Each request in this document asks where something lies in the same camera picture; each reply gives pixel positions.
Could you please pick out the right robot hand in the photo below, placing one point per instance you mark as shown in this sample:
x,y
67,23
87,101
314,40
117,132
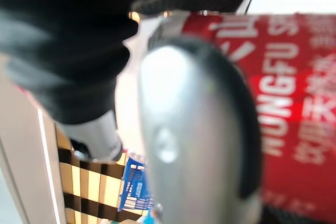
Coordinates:
x,y
65,51

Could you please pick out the white cabinet panel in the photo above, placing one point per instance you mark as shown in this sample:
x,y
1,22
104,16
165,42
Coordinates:
x,y
23,145

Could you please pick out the black yellow checkered cloth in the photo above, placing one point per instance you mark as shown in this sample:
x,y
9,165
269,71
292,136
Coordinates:
x,y
89,187

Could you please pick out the blue drink can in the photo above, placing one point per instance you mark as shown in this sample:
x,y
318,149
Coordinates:
x,y
135,182

